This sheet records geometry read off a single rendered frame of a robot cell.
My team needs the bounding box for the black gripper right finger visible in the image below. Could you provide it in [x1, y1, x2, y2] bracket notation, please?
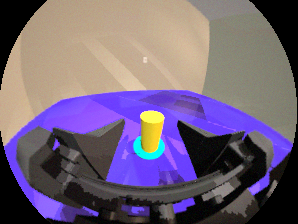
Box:
[177, 120, 246, 179]

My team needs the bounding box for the yellow cylinder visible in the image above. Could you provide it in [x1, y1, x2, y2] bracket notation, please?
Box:
[140, 111, 164, 153]

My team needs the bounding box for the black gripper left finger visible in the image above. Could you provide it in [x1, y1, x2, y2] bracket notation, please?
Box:
[53, 117, 125, 180]

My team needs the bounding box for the cyan circle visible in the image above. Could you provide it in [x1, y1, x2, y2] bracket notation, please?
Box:
[133, 136, 165, 160]

